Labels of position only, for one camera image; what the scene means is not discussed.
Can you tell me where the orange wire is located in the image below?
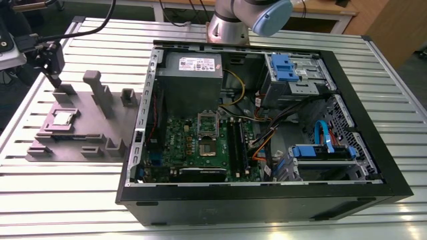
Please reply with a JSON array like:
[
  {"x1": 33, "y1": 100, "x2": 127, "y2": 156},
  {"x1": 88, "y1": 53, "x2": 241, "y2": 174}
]
[{"x1": 251, "y1": 146, "x2": 269, "y2": 163}]

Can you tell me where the silver disk bay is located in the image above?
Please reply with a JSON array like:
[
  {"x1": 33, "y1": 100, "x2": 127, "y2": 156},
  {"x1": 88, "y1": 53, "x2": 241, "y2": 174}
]
[{"x1": 271, "y1": 144, "x2": 369, "y2": 182}]

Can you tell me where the blue expansion slot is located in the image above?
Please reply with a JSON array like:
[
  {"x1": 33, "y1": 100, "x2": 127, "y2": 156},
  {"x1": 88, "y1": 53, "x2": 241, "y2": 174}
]
[{"x1": 148, "y1": 152, "x2": 164, "y2": 168}]

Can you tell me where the CPU socket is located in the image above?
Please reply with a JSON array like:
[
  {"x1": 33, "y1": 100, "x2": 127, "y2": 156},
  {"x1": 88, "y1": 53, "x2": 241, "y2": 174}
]
[{"x1": 199, "y1": 138, "x2": 219, "y2": 158}]

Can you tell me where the multicolour power wire bundle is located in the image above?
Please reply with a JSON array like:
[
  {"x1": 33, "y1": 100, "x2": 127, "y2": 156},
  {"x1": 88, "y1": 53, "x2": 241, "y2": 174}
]
[{"x1": 219, "y1": 104, "x2": 271, "y2": 123}]

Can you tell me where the yellow wire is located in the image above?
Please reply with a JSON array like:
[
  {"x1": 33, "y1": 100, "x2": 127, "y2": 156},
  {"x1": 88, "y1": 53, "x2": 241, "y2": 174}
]
[{"x1": 219, "y1": 68, "x2": 247, "y2": 108}]

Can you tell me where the wooden desk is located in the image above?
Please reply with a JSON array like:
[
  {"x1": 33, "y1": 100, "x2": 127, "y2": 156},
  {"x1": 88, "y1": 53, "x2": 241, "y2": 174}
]
[{"x1": 291, "y1": 0, "x2": 360, "y2": 35}]

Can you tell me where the grey power supply unit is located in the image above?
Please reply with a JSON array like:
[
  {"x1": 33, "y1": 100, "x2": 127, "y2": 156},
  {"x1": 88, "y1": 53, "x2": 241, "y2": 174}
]
[{"x1": 155, "y1": 51, "x2": 224, "y2": 118}]

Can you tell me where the hard disk in blue carrier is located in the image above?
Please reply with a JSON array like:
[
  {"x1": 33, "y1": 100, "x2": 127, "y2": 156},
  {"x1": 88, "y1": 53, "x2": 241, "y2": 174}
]
[{"x1": 288, "y1": 144, "x2": 359, "y2": 162}]

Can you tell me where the grey plastic parts rack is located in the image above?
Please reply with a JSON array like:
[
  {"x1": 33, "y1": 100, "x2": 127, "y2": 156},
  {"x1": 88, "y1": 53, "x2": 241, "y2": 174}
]
[{"x1": 24, "y1": 70, "x2": 144, "y2": 163}]

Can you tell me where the silver drive cage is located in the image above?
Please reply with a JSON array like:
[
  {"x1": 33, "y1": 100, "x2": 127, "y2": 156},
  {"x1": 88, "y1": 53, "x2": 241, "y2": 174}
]
[{"x1": 261, "y1": 51, "x2": 337, "y2": 109}]

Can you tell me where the wooden cabinet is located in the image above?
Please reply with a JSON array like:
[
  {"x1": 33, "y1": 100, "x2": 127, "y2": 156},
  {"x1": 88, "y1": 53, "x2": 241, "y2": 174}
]
[{"x1": 364, "y1": 0, "x2": 427, "y2": 68}]

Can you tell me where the black wire bundle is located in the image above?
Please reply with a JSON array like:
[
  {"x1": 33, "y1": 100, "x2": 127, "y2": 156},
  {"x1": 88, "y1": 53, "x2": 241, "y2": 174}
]
[{"x1": 249, "y1": 93, "x2": 336, "y2": 148}]

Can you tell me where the green motherboard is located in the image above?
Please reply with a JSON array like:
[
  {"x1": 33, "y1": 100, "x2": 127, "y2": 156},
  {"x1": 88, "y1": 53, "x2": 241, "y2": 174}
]
[{"x1": 143, "y1": 116, "x2": 264, "y2": 183}]

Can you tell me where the white framed desk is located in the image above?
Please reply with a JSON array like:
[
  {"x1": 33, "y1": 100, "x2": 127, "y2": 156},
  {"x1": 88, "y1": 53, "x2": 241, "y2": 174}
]
[{"x1": 151, "y1": 0, "x2": 217, "y2": 25}]

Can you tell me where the CPU with silver top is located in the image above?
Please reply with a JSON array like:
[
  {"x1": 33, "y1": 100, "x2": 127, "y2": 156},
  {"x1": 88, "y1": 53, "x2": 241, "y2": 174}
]
[{"x1": 52, "y1": 112, "x2": 74, "y2": 126}]

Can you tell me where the black PC case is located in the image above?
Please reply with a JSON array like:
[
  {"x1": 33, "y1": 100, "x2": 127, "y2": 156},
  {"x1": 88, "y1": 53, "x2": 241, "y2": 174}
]
[{"x1": 115, "y1": 39, "x2": 415, "y2": 227}]

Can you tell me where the pale blue flat wire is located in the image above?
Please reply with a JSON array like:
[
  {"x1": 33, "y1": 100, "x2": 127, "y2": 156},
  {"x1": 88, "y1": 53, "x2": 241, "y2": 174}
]
[{"x1": 269, "y1": 156, "x2": 288, "y2": 181}]

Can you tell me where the metal socket cover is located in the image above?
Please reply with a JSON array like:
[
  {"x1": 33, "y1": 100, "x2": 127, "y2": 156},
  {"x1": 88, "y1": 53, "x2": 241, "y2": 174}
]
[{"x1": 196, "y1": 109, "x2": 221, "y2": 140}]

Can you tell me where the small blue drive clip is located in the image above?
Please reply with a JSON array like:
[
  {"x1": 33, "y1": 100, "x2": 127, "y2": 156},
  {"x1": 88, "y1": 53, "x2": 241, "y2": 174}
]
[{"x1": 276, "y1": 69, "x2": 300, "y2": 82}]

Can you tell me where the black graphics card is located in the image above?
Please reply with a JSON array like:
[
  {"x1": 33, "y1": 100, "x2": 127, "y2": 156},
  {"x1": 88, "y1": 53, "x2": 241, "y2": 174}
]
[{"x1": 168, "y1": 166, "x2": 228, "y2": 183}]

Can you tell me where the black camera cable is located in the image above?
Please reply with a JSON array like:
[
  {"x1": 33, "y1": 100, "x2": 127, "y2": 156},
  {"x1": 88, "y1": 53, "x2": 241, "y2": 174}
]
[{"x1": 14, "y1": 0, "x2": 117, "y2": 53}]

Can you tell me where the large blue drive clip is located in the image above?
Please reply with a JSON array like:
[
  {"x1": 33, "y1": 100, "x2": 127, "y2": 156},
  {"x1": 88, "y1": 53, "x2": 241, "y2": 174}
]
[{"x1": 271, "y1": 53, "x2": 295, "y2": 72}]

